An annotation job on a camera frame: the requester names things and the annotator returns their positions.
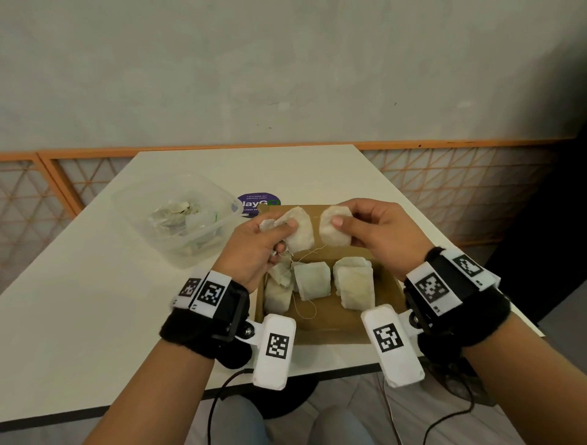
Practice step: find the person's right hand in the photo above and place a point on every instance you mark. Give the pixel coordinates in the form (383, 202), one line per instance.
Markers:
(390, 234)

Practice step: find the person's left hand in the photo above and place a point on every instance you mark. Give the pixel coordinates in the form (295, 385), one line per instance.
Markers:
(243, 252)

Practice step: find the bunch of tea bags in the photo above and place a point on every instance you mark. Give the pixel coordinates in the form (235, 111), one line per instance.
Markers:
(300, 231)

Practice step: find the pile of tea bags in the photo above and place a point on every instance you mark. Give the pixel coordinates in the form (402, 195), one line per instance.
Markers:
(179, 217)

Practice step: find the brown paper box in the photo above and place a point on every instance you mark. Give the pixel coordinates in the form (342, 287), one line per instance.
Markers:
(330, 325)

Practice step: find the clear plastic container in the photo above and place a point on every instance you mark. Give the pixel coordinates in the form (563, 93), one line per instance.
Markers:
(133, 206)

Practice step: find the person's left forearm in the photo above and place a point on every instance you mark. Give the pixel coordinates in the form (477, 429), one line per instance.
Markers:
(151, 394)

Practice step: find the person's right forearm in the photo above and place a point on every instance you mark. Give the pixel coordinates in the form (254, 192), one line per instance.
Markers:
(518, 389)

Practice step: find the round purple sticker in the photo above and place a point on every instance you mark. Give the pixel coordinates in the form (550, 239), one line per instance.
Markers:
(257, 199)

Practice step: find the orange lattice fence panel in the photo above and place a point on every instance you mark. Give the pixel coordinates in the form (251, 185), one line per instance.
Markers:
(32, 215)
(458, 183)

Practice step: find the black marker wristband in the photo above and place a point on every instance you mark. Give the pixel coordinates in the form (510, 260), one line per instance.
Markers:
(477, 321)
(192, 330)

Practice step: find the dark grey floor object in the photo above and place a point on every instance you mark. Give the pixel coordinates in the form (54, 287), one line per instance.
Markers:
(458, 385)

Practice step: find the grey trousers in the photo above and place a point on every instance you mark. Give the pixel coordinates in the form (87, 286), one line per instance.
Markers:
(247, 426)

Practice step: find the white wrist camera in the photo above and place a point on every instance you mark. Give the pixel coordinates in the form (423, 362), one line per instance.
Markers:
(399, 362)
(273, 367)

